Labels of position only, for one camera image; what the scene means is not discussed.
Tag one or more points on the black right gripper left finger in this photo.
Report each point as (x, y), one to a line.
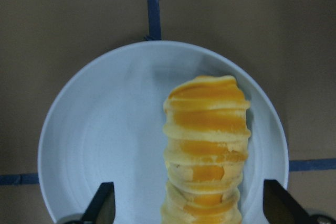
(102, 207)

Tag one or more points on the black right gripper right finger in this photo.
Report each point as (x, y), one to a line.
(280, 207)

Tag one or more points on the yellow orange twisted bread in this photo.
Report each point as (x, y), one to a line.
(207, 145)

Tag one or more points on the light blue plate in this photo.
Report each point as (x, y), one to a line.
(106, 126)

